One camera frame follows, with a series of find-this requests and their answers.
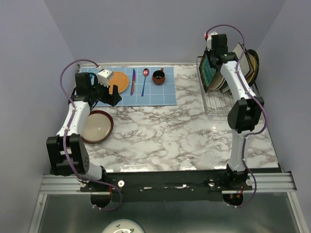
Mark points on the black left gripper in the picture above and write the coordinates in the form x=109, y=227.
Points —
x=111, y=99

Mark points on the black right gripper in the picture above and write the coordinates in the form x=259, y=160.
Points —
x=208, y=53

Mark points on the black teal square plate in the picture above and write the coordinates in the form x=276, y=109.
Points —
x=206, y=72

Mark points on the red rimmed round plate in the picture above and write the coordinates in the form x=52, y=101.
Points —
x=98, y=127

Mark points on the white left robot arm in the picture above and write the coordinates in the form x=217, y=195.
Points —
x=67, y=152

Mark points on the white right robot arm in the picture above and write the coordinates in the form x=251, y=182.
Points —
x=246, y=111

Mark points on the iridescent knife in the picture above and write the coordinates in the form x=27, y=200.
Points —
x=133, y=82

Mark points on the woven wicker round trivet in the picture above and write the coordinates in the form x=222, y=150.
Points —
x=119, y=79

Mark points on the beige floral round plate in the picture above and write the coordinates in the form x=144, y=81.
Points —
x=216, y=82

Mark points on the cream square dark-rimmed plate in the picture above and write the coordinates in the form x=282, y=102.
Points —
x=245, y=65

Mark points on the blue grid placemat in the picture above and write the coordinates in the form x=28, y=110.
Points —
x=154, y=95

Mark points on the dark olive round plate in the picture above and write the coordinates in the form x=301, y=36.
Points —
x=255, y=55

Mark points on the yellow round plate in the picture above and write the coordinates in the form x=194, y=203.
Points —
x=251, y=73

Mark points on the iridescent spoon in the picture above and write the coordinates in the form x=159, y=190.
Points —
x=145, y=74

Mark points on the orange black mug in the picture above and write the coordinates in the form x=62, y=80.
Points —
x=159, y=77

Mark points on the white floral plate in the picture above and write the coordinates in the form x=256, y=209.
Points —
x=123, y=226

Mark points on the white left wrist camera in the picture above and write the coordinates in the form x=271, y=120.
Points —
x=104, y=76

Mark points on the wire dish rack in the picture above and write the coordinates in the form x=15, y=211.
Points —
x=216, y=103

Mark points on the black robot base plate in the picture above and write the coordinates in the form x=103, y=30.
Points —
x=186, y=185

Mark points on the aluminium frame rail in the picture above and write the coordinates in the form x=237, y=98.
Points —
x=266, y=183

